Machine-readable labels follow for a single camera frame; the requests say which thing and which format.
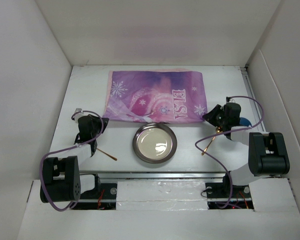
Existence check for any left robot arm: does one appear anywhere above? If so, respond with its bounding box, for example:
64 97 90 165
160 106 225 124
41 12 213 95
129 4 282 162
40 114 109 204

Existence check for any blue plastic cup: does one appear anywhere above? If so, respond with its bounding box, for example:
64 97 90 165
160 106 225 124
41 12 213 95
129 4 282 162
239 117 252 127

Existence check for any metal plate with cream centre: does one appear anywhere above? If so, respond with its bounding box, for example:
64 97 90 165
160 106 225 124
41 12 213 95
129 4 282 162
132 123 178 164

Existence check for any aluminium rail frame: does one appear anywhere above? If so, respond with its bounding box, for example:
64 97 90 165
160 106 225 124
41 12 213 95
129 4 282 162
42 65 291 203

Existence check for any purple cable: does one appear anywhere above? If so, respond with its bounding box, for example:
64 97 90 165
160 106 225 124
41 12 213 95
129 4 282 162
39 111 105 212
194 95 266 210

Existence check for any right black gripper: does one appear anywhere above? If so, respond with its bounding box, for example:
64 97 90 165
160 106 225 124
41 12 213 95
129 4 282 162
201 103 228 127

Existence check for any purple Elsa placemat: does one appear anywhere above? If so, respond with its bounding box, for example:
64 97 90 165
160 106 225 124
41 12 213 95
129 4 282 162
103 69 208 124

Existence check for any gold spoon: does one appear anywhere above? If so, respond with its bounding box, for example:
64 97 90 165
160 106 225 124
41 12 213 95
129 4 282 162
201 127 223 156

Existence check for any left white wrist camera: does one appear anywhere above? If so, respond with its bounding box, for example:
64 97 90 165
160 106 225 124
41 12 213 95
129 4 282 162
71 108 84 123

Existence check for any white foam block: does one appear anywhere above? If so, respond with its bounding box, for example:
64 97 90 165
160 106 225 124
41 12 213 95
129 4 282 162
116 180 208 211

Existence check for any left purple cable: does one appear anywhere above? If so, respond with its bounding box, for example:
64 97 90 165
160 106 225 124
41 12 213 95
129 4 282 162
39 111 105 212

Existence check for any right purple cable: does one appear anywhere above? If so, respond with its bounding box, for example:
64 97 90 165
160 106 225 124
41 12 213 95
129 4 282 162
194 95 266 210

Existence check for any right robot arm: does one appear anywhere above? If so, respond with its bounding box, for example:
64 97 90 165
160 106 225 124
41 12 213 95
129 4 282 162
202 102 290 197

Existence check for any gold fork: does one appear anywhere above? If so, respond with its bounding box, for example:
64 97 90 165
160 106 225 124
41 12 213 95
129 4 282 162
97 148 118 161

